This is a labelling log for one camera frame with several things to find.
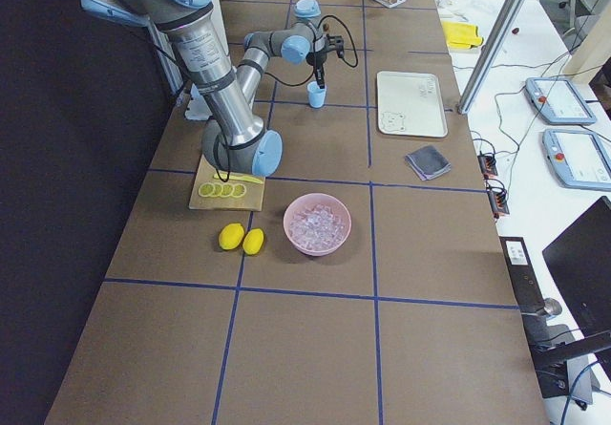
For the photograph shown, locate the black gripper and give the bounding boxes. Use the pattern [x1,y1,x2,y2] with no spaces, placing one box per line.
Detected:
[310,48,327,89]

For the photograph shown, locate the grey folded cloth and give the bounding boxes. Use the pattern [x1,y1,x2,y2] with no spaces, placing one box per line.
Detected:
[405,145,452,181]

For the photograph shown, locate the upper teach pendant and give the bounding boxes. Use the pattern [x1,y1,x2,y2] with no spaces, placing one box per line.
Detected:
[525,76,597,126]

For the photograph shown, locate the upper orange connector block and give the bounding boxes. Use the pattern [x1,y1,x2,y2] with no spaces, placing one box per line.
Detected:
[477,154,498,179]

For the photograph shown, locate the black monitor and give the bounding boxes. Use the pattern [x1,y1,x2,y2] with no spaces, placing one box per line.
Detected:
[541,195,611,338]

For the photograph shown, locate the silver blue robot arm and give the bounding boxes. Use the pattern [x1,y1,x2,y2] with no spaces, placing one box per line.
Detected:
[80,0,331,177]

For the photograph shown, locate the pink bowl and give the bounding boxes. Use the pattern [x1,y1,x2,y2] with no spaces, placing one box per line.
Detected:
[283,193,352,256]

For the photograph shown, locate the teach pendant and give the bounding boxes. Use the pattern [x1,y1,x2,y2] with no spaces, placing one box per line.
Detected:
[525,76,597,126]
[542,129,610,191]

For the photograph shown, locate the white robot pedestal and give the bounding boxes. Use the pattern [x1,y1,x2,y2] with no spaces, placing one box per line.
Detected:
[185,0,229,121]

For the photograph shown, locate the lower orange connector block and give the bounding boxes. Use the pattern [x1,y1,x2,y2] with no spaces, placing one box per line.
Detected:
[487,187,510,219]

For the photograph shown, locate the wooden cutting board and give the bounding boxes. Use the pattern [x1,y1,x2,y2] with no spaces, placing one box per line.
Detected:
[188,156,265,211]

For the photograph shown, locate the black box with label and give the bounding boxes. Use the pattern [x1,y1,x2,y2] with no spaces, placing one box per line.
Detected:
[499,236,544,314]

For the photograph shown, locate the lemon slice lower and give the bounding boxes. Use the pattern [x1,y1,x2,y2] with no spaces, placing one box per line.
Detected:
[198,182,216,198]

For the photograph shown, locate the black monitor stand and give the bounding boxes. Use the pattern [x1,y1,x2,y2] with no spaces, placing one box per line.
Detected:
[520,304,610,410]

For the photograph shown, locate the orange connector block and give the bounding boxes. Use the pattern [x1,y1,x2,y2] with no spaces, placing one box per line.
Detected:
[487,187,510,219]
[477,154,498,179]

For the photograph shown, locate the light blue plastic cup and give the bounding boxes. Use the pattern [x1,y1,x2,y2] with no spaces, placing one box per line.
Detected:
[306,81,327,109]

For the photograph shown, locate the cream bear tray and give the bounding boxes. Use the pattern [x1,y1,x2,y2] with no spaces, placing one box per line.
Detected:
[376,71,448,138]

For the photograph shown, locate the aluminium frame post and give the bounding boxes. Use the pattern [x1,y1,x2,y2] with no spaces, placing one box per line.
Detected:
[457,0,525,114]

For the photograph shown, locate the yellow plastic knife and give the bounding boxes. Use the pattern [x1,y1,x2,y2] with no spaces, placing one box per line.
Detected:
[212,171,264,185]

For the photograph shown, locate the lower teach pendant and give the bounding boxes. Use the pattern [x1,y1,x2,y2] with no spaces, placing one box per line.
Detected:
[542,129,610,191]

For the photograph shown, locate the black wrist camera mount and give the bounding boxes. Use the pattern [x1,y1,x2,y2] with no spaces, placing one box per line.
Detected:
[325,34,345,59]

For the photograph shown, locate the yellow lemon near bowl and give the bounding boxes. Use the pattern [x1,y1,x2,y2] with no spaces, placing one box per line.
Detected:
[242,228,264,256]

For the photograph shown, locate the clear ice cubes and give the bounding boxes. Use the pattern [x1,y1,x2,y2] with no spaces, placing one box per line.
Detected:
[288,204,348,251]

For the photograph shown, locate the yellow lemon near edge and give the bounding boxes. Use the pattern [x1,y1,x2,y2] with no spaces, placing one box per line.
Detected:
[218,223,245,250]

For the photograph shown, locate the yellow cloth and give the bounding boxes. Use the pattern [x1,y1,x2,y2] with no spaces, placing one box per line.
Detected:
[441,21,484,50]

